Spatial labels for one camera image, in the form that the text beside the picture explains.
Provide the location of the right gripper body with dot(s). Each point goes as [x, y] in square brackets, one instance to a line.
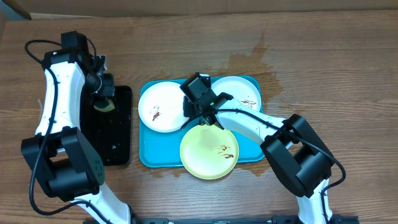
[193, 110]

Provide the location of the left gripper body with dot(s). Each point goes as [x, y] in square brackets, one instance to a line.
[101, 88]

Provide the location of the green yellow sponge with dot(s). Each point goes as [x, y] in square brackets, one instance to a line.
[104, 106]

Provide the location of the white plate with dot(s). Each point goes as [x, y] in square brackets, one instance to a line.
[241, 89]
[161, 107]

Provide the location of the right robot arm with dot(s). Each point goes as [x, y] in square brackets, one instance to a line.
[297, 155]

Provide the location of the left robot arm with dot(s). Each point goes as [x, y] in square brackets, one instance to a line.
[63, 162]

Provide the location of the black plastic tray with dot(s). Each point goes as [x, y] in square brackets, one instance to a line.
[109, 133]

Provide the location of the yellow-green plate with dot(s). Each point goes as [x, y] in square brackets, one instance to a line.
[208, 152]

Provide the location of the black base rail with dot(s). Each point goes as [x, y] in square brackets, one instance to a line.
[278, 219]

